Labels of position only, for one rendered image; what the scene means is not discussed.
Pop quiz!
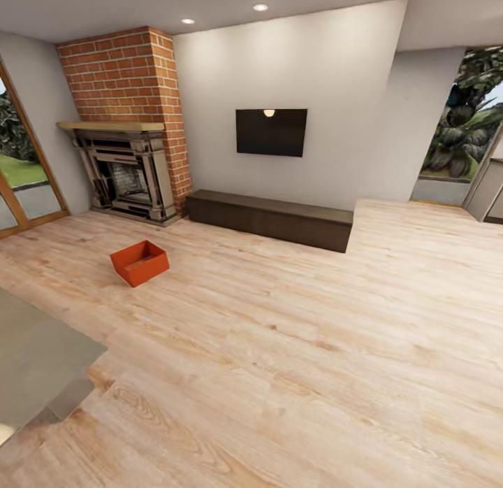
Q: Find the storage box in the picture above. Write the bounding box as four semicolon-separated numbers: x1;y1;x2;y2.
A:
110;241;170;287

